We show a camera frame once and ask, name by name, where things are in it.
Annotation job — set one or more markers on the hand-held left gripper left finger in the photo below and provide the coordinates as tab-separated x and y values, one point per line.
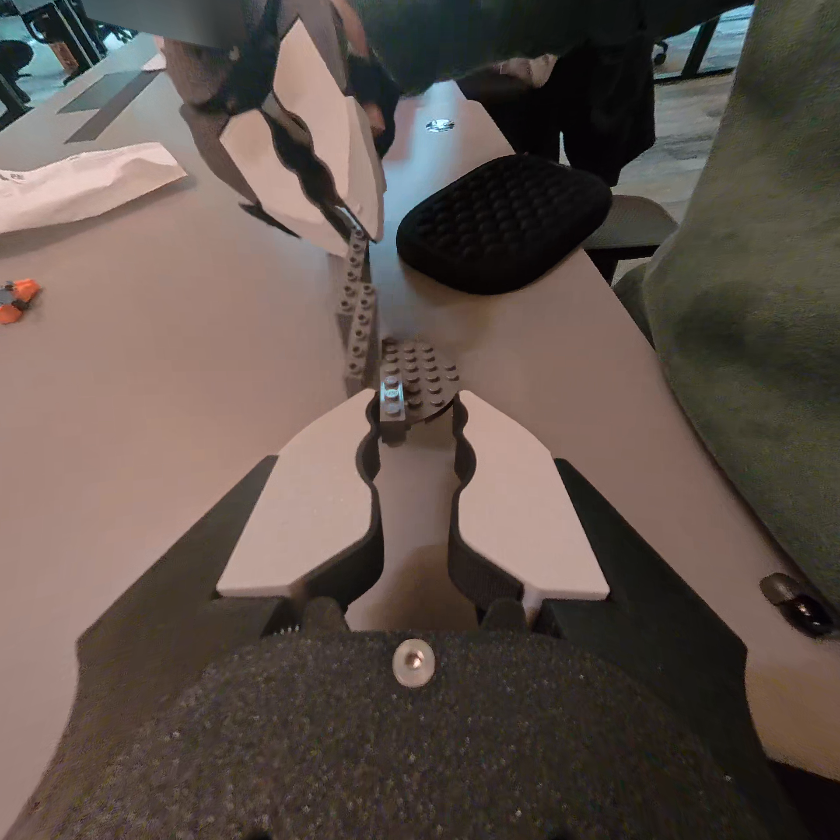
302	512

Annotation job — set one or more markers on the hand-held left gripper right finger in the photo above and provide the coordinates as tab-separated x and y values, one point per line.
525	512

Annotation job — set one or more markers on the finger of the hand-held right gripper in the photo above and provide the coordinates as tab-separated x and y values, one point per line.
328	111
269	177

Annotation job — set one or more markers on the small light grey brick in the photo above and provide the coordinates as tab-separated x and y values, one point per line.
394	407

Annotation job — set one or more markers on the long grey brick assembly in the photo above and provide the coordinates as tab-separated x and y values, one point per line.
359	315

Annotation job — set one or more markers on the dark grey round studded plate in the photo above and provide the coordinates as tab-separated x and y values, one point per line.
426	374

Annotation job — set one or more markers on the grey desk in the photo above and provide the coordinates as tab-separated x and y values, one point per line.
164	407

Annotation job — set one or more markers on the white paper sheet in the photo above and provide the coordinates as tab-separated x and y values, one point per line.
85	187

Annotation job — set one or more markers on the black dimpled armrest pad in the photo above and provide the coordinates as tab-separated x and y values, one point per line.
505	223

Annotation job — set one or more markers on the black office chair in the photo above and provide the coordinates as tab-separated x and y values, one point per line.
13	62

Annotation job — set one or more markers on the orange brick piece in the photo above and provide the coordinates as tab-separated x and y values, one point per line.
23	302

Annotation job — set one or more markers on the small dark plastic piece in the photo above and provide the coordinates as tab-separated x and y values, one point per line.
797	604

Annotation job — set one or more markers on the grey office chair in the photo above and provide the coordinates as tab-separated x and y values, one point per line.
630	223

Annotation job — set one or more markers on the person in green sweatshirt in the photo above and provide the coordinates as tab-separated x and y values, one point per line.
754	295

